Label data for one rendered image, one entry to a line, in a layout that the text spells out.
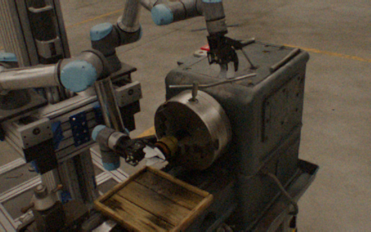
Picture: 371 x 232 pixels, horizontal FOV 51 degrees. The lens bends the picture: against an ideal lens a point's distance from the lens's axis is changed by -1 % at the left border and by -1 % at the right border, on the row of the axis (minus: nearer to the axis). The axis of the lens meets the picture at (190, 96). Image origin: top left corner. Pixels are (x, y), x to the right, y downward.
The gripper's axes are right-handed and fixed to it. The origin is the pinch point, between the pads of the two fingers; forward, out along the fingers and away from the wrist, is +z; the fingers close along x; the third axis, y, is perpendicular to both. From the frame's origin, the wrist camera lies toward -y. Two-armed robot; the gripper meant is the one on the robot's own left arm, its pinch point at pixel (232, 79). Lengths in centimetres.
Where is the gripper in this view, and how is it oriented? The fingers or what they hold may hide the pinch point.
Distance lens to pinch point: 154.2
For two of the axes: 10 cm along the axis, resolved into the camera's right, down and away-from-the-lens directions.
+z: 2.3, 9.2, 3.1
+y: -6.2, 3.8, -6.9
